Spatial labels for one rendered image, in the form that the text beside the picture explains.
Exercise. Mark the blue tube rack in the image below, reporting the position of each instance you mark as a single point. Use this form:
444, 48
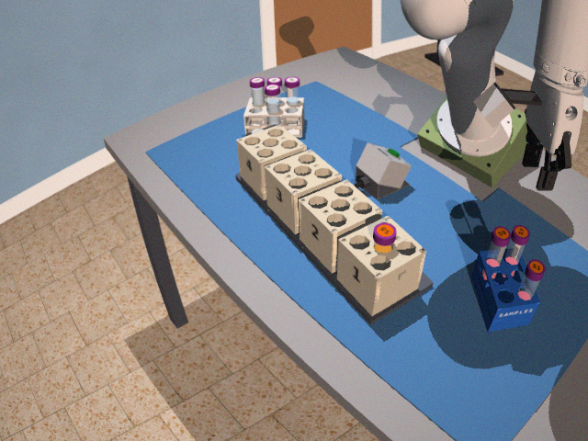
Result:
510, 311

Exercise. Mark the orange tube with purple cap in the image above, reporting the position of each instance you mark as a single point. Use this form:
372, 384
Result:
384, 235

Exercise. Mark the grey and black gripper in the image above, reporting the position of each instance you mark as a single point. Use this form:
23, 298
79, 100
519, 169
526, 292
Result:
556, 132

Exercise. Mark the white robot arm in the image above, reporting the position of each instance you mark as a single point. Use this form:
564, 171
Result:
469, 124

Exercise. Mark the white tube rack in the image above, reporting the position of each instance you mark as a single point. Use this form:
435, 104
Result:
286, 118

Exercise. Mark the blue bench mat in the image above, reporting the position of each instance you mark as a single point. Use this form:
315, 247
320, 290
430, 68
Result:
435, 349

